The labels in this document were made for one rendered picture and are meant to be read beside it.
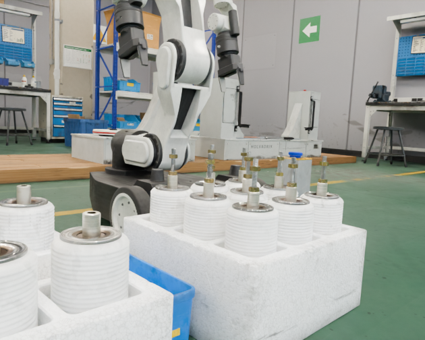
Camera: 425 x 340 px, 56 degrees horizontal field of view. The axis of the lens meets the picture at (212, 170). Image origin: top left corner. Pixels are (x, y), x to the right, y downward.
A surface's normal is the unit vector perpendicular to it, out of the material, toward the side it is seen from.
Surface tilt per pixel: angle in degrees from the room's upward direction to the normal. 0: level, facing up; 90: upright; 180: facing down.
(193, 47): 66
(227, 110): 90
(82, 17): 90
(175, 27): 90
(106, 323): 90
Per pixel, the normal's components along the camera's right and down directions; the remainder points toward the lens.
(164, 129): -0.75, 0.04
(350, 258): 0.69, 0.11
